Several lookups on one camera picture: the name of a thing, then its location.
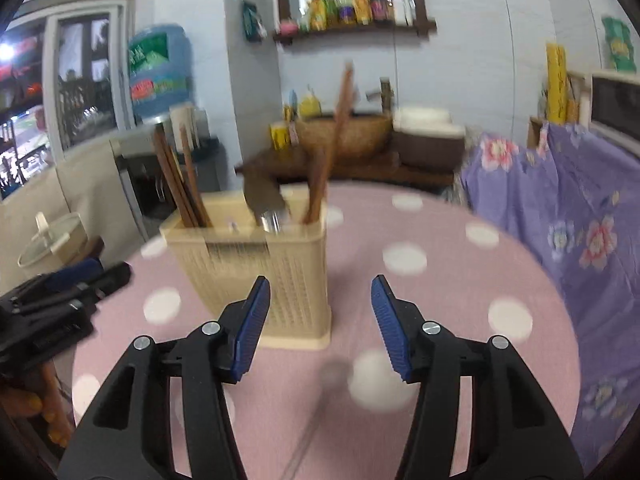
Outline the dark green hanging packet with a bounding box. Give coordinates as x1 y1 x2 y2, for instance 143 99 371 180
242 0 269 44

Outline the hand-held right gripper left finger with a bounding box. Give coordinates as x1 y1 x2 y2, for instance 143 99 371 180
57 275 272 480

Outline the large metal spoon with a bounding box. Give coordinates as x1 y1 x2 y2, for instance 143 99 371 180
257 209 295 234

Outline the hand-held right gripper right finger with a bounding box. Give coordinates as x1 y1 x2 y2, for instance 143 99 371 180
370 274 586 480

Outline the brown wooden chopstick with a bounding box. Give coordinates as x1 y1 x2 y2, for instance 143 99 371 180
159 124 203 228
301 59 357 226
153 125 197 228

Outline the metal faucet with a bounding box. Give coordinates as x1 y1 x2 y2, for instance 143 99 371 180
365 76 396 114

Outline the wooden handle utensil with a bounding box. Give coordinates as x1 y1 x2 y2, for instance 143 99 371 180
243 164 292 221

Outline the white microwave oven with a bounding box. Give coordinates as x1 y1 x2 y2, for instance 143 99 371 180
589 70 640 144

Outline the yellow soap bottle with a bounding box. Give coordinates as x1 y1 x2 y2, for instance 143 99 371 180
298 87 322 121

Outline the person's left hand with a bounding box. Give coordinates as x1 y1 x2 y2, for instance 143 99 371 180
12 362 76 448

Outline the yellow packet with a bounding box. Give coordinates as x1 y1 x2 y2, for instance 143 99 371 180
544 42 572 124

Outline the grey water dispenser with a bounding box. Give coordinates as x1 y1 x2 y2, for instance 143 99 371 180
110 119 222 242

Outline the blue water bottle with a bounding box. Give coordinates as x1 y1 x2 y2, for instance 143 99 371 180
127 23 194 122

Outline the row of bottles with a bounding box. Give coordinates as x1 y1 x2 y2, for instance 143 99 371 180
298 0 416 32

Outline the yellow mug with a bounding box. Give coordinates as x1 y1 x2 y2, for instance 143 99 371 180
270 122 294 151

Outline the brown tub with white plates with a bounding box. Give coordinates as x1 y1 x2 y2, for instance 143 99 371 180
392 106 467 169

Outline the wicker basket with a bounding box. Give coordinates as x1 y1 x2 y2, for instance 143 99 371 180
294 112 394 169

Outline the dark wooden side table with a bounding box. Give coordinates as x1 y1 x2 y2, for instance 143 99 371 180
234 149 457 190

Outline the glass window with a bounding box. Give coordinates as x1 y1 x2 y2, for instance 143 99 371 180
0 0 137 202

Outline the beige plastic utensil holder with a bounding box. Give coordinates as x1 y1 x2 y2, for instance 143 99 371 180
159 192 332 352

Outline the purple floral cloth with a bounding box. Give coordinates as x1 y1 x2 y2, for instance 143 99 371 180
459 122 640 463

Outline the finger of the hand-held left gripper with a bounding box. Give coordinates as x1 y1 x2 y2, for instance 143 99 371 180
14 262 134 314
9 258 105 297

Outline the pink polka dot tablecloth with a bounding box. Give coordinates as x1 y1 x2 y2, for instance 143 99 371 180
71 182 584 480

